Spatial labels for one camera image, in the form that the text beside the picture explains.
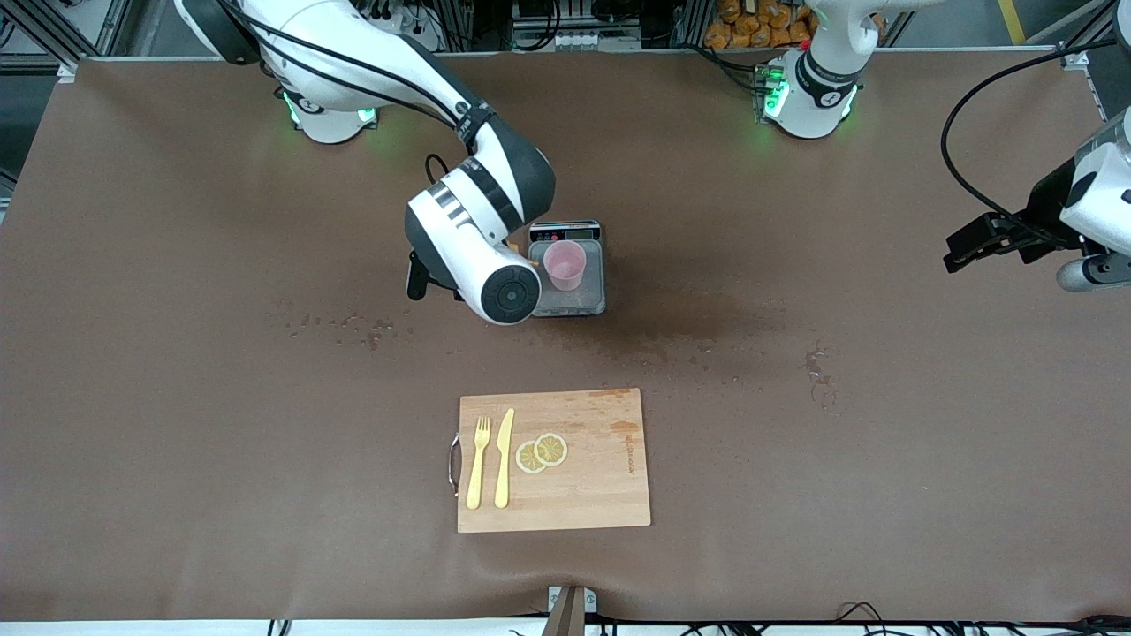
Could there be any pink plastic cup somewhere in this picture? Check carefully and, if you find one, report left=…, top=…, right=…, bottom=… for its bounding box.
left=543, top=241, right=588, bottom=292

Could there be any grey digital kitchen scale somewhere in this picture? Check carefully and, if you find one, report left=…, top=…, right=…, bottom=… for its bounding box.
left=528, top=221, right=608, bottom=317

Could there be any yellow plastic fork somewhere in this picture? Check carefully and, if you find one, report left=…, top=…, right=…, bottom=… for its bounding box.
left=466, top=416, right=491, bottom=511

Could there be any yellow plastic knife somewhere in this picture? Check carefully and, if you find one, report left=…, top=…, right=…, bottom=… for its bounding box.
left=494, top=408, right=515, bottom=509

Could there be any white power strip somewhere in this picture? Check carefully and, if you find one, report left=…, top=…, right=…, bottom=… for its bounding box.
left=367, top=4, right=443, bottom=52

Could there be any white terminal block row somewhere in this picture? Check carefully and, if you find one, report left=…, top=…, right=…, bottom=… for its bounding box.
left=512, top=25, right=641, bottom=51

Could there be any orange snack packets pile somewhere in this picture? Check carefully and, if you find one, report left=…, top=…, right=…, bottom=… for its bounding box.
left=704, top=0, right=823, bottom=49

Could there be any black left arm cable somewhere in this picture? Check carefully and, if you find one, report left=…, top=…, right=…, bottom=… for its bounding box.
left=939, top=35, right=1120, bottom=238

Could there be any aluminium frame strut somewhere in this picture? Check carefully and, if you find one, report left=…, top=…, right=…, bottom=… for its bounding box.
left=0, top=0, right=133, bottom=82
left=1056, top=0, right=1123, bottom=72

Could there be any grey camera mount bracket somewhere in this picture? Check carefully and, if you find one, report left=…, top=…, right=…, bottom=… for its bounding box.
left=546, top=585, right=598, bottom=636

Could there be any black cable bundle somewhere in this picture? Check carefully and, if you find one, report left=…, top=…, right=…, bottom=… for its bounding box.
left=831, top=602, right=1131, bottom=636

